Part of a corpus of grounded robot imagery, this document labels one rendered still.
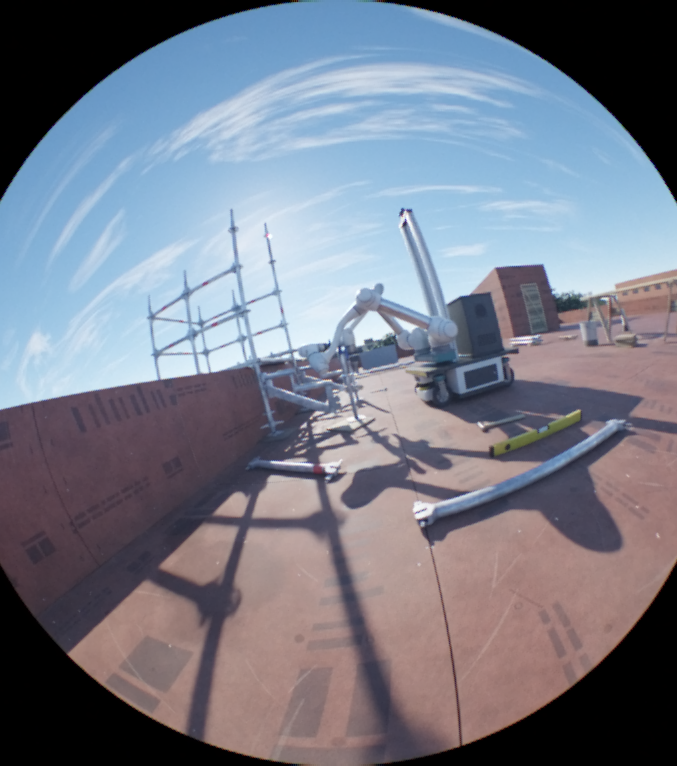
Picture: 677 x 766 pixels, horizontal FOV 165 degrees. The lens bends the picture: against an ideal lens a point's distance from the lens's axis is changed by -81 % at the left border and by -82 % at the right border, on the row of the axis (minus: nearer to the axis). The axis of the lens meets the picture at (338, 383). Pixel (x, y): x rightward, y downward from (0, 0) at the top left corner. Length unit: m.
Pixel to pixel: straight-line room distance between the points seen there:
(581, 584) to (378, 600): 0.46
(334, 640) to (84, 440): 1.12
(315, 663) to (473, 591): 0.36
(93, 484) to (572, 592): 1.53
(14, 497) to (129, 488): 0.60
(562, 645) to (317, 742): 0.43
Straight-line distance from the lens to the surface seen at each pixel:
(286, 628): 0.64
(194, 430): 1.60
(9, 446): 1.16
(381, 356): 7.86
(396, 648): 0.56
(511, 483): 0.83
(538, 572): 0.65
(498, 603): 0.60
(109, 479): 1.25
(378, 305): 1.61
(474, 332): 2.03
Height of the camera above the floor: 0.53
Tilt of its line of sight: 5 degrees down
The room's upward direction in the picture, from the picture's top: 14 degrees counter-clockwise
